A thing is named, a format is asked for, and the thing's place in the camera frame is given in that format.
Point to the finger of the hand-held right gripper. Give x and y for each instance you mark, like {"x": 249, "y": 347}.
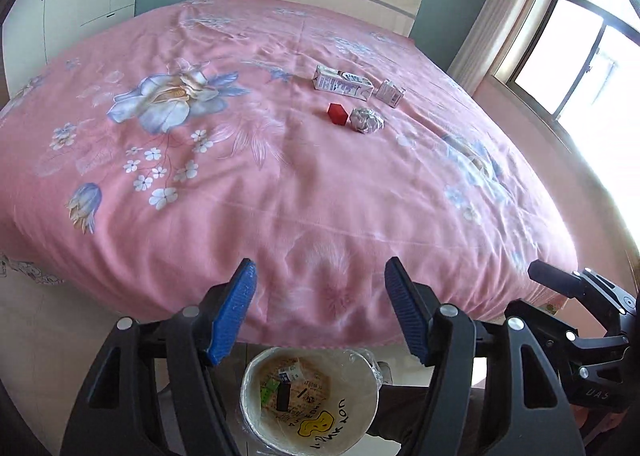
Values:
{"x": 535, "y": 318}
{"x": 555, "y": 278}

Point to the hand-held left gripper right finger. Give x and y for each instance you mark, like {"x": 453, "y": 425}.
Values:
{"x": 407, "y": 311}

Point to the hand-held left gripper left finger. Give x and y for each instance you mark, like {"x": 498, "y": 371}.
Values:
{"x": 232, "y": 308}

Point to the small green box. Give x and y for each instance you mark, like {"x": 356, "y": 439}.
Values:
{"x": 268, "y": 392}

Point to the round white waste bin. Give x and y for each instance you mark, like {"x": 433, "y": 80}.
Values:
{"x": 350, "y": 386}

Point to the pink floral blanket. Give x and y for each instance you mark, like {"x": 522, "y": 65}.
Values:
{"x": 300, "y": 196}

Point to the crumpled silver foil ball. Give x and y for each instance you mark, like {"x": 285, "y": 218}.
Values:
{"x": 367, "y": 119}

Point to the small red box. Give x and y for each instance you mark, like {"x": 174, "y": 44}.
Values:
{"x": 336, "y": 114}

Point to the floral bed skirt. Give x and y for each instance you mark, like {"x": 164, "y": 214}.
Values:
{"x": 25, "y": 270}

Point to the small white carton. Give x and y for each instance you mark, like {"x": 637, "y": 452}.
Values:
{"x": 389, "y": 93}

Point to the window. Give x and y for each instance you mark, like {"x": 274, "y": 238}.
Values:
{"x": 575, "y": 50}

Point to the long white carton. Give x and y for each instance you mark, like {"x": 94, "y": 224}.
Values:
{"x": 340, "y": 81}

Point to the beige curtain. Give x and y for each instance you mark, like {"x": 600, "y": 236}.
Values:
{"x": 500, "y": 15}

